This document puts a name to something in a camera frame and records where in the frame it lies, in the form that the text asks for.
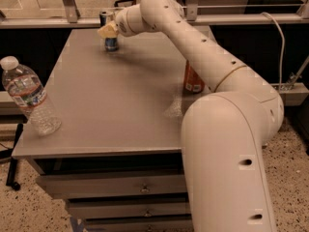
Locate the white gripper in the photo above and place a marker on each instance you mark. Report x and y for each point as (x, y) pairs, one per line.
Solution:
(123, 24)

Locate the blue silver redbull can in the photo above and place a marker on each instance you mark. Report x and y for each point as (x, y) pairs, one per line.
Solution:
(111, 44)

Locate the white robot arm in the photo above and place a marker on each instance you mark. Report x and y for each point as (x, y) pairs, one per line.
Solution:
(223, 132)

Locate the orange soda can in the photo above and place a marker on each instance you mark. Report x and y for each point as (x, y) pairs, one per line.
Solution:
(192, 82)

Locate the clear plastic water bottle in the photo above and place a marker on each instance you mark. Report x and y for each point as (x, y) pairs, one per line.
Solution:
(25, 88)

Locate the grey drawer cabinet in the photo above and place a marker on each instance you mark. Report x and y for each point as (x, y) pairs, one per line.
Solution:
(116, 160)

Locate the black stand leg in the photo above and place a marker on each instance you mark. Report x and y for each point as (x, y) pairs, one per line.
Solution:
(13, 163)

